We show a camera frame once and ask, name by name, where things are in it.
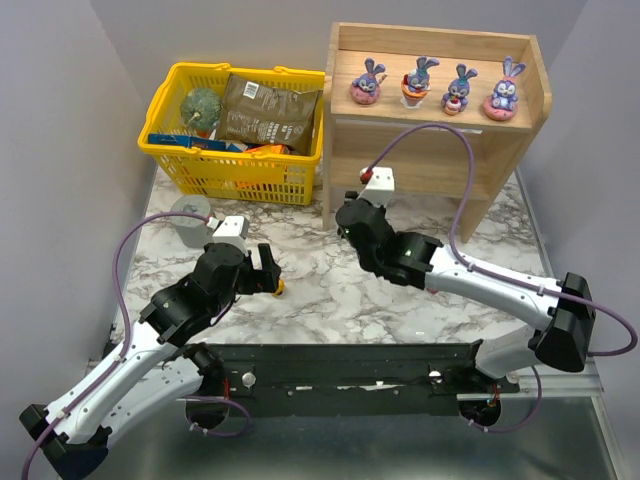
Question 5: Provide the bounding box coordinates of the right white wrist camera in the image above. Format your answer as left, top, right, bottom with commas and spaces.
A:
358, 167, 395, 208

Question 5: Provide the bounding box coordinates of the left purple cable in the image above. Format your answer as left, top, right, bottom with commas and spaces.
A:
22, 212, 251, 480

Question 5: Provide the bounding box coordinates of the wooden two-tier shelf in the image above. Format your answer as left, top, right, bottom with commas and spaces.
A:
321, 21, 554, 244

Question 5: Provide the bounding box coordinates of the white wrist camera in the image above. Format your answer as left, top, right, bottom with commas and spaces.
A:
358, 167, 395, 208
206, 215, 250, 256

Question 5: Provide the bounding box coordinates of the grey cup with print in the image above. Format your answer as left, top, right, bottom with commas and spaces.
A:
170, 195, 213, 249

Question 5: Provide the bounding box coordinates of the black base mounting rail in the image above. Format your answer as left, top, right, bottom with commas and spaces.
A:
144, 342, 584, 419

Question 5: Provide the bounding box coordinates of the purple cable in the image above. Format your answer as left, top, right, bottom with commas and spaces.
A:
367, 124, 640, 357
22, 212, 251, 480

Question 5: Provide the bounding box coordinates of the brown snack bag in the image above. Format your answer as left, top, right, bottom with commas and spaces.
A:
216, 74, 321, 156

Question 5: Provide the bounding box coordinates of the green toy pumpkin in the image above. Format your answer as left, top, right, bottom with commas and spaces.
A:
180, 88, 221, 132

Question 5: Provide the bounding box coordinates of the purple bunny with strawberry cake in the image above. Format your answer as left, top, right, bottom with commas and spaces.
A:
441, 63, 478, 116

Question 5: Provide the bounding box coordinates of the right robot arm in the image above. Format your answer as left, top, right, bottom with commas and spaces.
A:
335, 191, 595, 379

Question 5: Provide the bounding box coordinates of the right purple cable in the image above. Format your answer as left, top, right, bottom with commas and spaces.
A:
367, 124, 640, 357

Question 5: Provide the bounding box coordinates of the yellow duck toy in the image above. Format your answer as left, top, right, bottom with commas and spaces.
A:
272, 279, 285, 297

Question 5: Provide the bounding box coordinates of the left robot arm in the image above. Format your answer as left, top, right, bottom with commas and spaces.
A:
20, 242, 281, 479

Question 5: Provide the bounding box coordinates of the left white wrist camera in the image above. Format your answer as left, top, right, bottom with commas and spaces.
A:
206, 215, 250, 256

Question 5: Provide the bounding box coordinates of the blue box in basket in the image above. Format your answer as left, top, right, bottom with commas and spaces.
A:
147, 133, 227, 151

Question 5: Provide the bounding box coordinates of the yellow plastic shopping basket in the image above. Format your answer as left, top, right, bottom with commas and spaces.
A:
137, 62, 325, 205

